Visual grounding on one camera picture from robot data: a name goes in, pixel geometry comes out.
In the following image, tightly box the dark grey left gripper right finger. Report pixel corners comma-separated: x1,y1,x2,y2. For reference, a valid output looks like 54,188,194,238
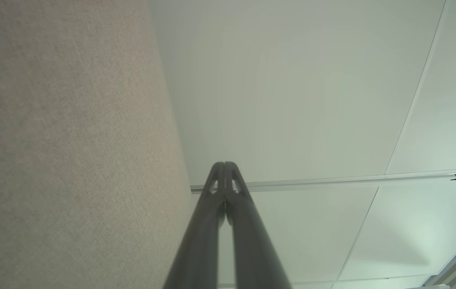
225,162,292,289

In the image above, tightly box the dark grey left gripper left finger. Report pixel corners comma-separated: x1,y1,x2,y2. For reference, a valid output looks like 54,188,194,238
164,162,226,289

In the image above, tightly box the grey fabric sofa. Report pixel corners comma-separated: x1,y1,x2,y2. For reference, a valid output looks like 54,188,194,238
0,0,196,289

